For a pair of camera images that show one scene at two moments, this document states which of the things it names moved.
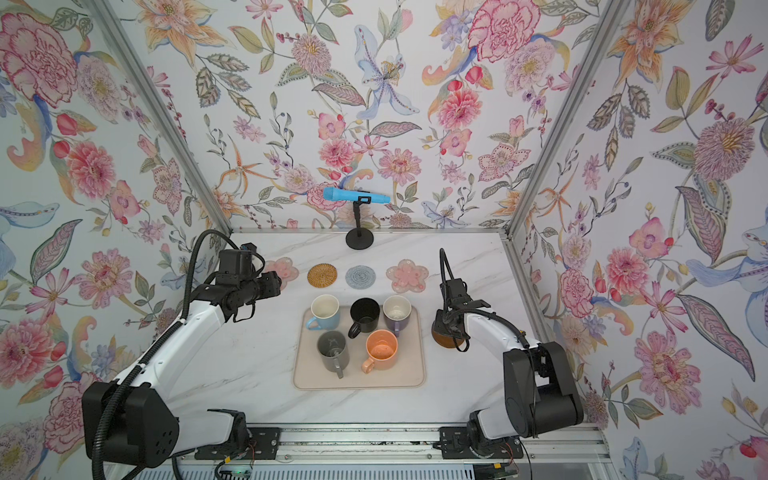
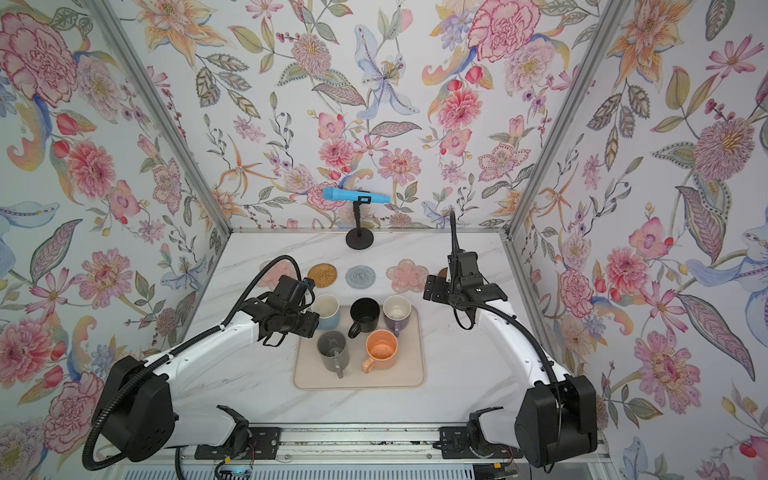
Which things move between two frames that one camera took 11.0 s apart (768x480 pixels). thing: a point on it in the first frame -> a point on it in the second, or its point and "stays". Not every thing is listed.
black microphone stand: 360,238 stays
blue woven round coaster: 360,277 stays
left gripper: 272,283 -> 311,325
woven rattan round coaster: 322,275 stays
